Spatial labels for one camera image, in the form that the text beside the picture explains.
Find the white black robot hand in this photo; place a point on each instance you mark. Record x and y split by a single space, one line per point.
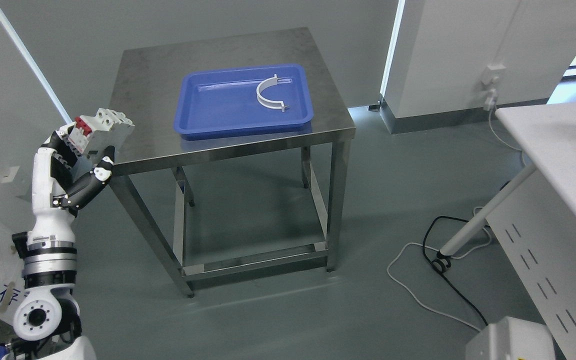
56 196

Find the grey red circuit breaker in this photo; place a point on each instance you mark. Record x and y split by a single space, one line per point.
92 134

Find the stainless steel table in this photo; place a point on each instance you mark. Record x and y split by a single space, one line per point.
147 86

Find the blue plastic tray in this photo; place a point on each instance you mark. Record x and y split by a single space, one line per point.
221 103

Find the white curved plastic clamp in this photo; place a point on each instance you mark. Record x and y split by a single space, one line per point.
266 94

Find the white table leg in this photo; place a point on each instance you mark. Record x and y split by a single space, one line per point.
478 221

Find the white box on floor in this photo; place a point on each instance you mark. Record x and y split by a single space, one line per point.
514 338

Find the white perforated desk panel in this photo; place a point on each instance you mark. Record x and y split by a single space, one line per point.
537 231

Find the white desk top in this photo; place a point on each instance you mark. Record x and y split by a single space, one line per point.
547 134

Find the white wall socket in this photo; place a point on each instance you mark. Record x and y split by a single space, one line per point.
492 73

